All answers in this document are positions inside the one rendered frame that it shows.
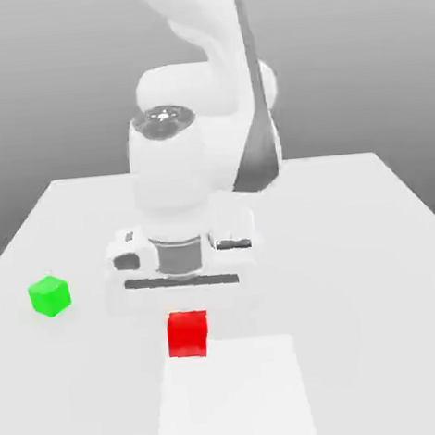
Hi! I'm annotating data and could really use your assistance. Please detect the small red cube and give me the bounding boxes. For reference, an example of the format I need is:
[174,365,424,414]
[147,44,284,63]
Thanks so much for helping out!
[165,308,212,361]

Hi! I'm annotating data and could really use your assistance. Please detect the small green cube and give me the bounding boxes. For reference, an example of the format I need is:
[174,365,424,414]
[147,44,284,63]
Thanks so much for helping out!
[26,273,74,320]

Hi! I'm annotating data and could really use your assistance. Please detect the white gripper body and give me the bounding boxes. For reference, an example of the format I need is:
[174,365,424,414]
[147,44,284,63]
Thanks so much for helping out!
[104,260,263,322]

